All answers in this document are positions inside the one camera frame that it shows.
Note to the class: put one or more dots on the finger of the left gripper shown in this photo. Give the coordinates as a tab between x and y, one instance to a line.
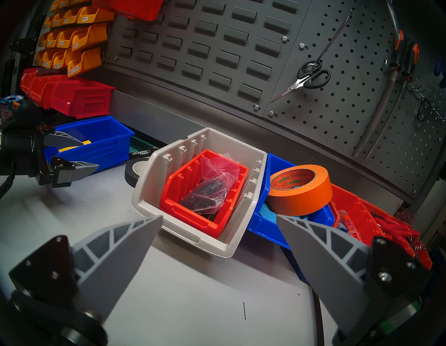
61	138
75	171

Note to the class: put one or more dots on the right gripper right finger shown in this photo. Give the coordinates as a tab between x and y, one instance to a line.
331	272

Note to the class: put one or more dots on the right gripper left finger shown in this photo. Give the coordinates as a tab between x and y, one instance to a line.
115	251

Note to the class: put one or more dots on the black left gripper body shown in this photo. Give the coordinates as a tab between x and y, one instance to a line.
21	150

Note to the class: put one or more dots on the blue plastic storage bin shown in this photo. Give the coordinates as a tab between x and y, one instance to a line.
111	146
264	226

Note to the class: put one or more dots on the large beige storage bin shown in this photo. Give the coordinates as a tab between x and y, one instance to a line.
150	195

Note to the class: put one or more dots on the orange masking tape roll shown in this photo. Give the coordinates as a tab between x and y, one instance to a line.
303	202

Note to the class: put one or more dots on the red tool white lettering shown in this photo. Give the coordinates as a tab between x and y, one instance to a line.
400	232

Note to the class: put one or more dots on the red parts bin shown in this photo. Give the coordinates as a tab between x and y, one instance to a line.
26	82
48	94
36	89
83	99

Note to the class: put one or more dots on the black metal rod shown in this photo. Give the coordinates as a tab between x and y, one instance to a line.
317	321

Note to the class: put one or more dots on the black tape roll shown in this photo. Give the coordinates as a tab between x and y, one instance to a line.
130	174

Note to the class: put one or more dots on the black permanent marker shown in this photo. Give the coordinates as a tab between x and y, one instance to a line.
143	153

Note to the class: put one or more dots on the green cutting mat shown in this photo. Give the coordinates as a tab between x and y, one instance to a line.
146	143

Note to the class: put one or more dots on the yellow labelled parts bin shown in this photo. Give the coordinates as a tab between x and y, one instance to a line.
58	19
66	38
87	61
52	40
99	14
62	60
48	59
92	36
39	58
75	2
71	16
48	21
42	41

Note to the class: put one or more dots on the black metal stand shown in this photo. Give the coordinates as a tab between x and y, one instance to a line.
14	62

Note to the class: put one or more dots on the blue microfibre cloth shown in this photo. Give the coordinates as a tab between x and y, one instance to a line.
268	211

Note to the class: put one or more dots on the clear bag of hardware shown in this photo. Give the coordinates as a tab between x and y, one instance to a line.
209	192

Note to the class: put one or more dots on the orange-red hanging bin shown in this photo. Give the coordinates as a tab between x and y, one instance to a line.
136	8

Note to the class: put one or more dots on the large grey pegboard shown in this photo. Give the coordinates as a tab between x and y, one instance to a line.
348	115

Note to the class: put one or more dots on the black carabiner hook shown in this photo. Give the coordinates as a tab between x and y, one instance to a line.
419	111

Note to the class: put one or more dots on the blue spring clamps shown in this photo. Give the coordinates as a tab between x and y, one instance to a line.
440	69

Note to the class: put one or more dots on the grey louvred wall panel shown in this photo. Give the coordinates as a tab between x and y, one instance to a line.
209	45

